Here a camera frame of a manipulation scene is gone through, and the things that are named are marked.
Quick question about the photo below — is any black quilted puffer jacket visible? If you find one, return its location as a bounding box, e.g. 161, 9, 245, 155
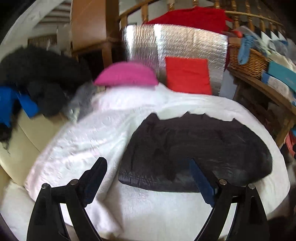
118, 113, 273, 192

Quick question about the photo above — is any cream leather sofa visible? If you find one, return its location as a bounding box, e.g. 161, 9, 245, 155
0, 111, 68, 200

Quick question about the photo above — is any white textured bed blanket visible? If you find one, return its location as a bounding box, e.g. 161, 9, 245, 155
2, 83, 291, 241

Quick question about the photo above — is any wooden side table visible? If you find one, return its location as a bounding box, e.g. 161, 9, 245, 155
228, 67, 295, 148

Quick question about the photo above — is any grey garment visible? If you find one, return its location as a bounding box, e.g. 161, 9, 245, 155
62, 81, 97, 123

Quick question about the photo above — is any blue jacket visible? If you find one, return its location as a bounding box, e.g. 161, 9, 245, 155
1, 86, 39, 128

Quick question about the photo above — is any pile of black coats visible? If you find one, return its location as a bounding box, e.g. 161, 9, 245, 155
1, 45, 91, 142

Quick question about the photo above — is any white patterned box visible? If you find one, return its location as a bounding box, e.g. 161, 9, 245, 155
261, 71, 295, 98

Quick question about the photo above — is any teal cardboard box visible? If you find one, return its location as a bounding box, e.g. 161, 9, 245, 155
267, 61, 296, 92

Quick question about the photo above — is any wicker basket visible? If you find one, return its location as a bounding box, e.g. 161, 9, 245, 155
228, 44, 269, 79

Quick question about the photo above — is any red pillow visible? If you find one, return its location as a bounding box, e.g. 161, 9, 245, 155
165, 56, 212, 95

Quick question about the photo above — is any pink pillow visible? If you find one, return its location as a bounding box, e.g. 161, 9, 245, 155
93, 62, 159, 86

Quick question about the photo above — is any light blue cloth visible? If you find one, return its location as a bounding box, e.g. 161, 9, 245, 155
237, 35, 256, 65

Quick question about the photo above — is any brown wooden cabinet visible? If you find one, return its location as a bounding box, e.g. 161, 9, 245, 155
71, 0, 120, 67

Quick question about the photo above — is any silver foil insulation board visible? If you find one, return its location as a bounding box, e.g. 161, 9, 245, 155
122, 24, 228, 95

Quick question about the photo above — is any red blanket on railing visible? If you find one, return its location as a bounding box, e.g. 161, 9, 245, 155
147, 6, 232, 34

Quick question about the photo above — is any wooden stair railing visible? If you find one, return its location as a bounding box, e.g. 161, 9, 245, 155
117, 0, 287, 33

